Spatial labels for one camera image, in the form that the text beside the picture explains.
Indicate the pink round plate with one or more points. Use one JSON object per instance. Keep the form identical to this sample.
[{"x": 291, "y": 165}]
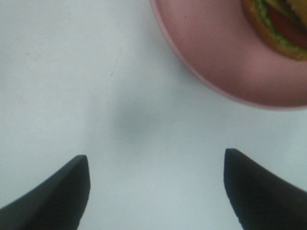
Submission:
[{"x": 215, "y": 41}]

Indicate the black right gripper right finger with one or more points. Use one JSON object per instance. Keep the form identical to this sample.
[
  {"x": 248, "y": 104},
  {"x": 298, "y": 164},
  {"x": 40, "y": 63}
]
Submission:
[{"x": 260, "y": 199}]

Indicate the burger with sesame bun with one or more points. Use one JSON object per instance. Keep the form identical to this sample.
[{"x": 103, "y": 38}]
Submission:
[{"x": 281, "y": 24}]

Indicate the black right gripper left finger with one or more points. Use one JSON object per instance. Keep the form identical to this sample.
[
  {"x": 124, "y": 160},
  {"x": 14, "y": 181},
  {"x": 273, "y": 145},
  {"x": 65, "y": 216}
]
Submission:
[{"x": 58, "y": 203}]

